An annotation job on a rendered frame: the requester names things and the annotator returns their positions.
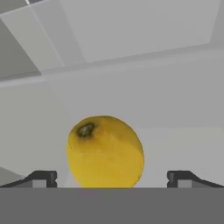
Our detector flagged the white fridge interior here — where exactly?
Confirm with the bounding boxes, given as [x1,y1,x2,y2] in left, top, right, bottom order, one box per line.
[0,0,224,189]

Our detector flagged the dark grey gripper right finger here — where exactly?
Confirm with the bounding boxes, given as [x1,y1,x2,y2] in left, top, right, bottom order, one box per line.
[166,170,224,189]

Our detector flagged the yellow lemon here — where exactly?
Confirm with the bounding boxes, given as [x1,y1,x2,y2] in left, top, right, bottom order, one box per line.
[66,115,145,189]

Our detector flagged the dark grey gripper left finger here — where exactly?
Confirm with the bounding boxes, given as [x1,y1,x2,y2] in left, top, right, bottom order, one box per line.
[0,170,59,189]

